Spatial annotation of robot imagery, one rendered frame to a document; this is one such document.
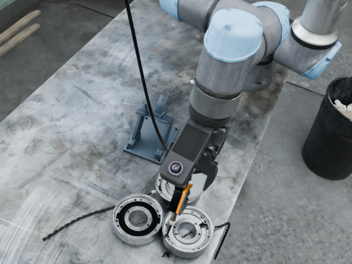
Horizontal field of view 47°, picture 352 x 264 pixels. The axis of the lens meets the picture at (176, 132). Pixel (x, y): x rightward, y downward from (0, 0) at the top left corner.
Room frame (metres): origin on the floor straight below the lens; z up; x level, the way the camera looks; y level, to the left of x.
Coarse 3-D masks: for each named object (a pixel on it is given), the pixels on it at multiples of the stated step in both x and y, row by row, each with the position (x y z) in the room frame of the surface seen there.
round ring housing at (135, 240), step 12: (120, 204) 0.44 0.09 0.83; (156, 204) 0.46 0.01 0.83; (132, 216) 0.43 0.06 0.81; (144, 216) 0.44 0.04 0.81; (120, 228) 0.39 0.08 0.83; (132, 228) 0.39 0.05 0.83; (144, 228) 0.40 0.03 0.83; (156, 228) 0.40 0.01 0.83; (132, 240) 0.37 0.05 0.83; (144, 240) 0.37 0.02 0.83
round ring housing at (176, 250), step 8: (192, 208) 0.46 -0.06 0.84; (168, 216) 0.44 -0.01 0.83; (200, 216) 0.45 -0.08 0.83; (168, 224) 0.42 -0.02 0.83; (176, 224) 0.42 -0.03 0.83; (184, 224) 0.43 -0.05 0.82; (192, 224) 0.43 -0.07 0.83; (208, 224) 0.43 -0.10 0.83; (176, 232) 0.40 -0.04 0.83; (200, 232) 0.41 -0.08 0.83; (208, 232) 0.42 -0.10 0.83; (168, 240) 0.38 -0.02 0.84; (184, 240) 0.39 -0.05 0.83; (192, 240) 0.39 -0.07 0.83; (208, 240) 0.40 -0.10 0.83; (168, 248) 0.37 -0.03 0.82; (176, 248) 0.36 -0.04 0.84; (200, 248) 0.37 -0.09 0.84; (184, 256) 0.36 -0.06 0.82; (192, 256) 0.36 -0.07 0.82
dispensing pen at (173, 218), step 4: (192, 172) 0.46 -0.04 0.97; (188, 180) 0.44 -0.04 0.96; (188, 184) 0.45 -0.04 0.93; (176, 188) 0.43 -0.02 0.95; (180, 188) 0.43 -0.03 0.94; (184, 188) 0.43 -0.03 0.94; (176, 192) 0.42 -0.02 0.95; (180, 192) 0.42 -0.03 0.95; (172, 196) 0.42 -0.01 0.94; (176, 196) 0.42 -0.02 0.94; (180, 196) 0.42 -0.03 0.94; (172, 200) 0.41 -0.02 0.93; (176, 200) 0.41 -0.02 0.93; (172, 204) 0.41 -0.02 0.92; (176, 204) 0.41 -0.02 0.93; (168, 208) 0.41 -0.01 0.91; (172, 208) 0.40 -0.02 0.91; (176, 208) 0.40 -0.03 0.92; (172, 212) 0.41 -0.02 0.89; (172, 216) 0.41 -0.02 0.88; (176, 216) 0.41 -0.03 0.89; (172, 220) 0.40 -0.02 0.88; (172, 224) 0.40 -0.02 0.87; (168, 228) 0.40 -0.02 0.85; (168, 232) 0.39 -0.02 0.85
